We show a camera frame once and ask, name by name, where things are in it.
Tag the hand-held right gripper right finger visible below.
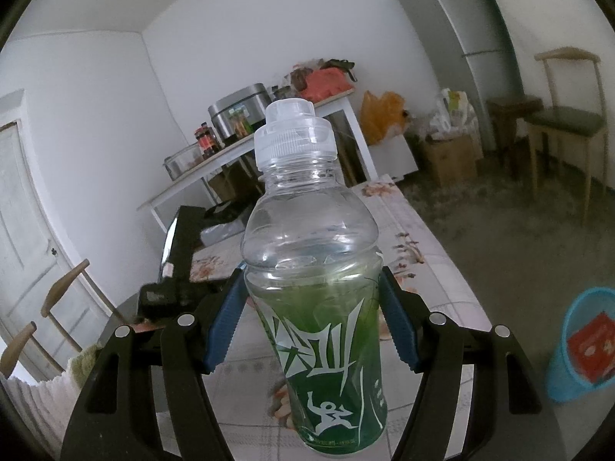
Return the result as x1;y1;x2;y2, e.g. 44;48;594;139
379;266;560;461

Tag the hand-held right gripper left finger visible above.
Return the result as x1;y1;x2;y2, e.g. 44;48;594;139
60;266;247;461

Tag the clear bottle green label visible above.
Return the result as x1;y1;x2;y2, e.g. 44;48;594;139
240;98;390;459

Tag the blue trash bin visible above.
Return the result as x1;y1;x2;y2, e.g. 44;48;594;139
547;287;615;405

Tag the red packet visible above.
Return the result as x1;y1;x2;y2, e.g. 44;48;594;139
566;311;615;384

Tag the glass container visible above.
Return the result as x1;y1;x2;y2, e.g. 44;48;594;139
163;146;203;179

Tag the dark red jar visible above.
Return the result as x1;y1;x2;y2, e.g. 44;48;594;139
194;122;223;160

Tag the wooden chair green seat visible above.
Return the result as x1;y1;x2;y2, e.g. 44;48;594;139
0;321;69;381
523;47;609;226
40;258;126;352

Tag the white door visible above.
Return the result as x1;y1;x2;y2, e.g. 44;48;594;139
0;89;115;386

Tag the silver rice cooker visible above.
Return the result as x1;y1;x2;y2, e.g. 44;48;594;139
208;83;273;144

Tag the white box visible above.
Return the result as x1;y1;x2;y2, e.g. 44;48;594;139
369;132;420;184

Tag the cardboard box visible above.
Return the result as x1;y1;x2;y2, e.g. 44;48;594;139
419;132;482;189

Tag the white ribbed cloth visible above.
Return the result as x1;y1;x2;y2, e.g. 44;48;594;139
0;343;103;445

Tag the orange plastic bag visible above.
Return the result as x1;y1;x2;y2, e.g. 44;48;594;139
360;90;410;146

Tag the red bag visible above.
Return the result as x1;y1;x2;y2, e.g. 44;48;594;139
299;66;357;103

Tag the white plastic bag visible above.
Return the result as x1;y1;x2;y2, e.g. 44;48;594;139
431;88;475;141

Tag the dark wooden stool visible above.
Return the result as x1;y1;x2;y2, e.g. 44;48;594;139
487;96;545;157

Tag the grey refrigerator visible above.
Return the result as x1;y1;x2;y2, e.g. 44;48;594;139
389;0;528;157

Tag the white metal-frame table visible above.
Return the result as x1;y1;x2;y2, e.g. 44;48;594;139
137;89;380;232

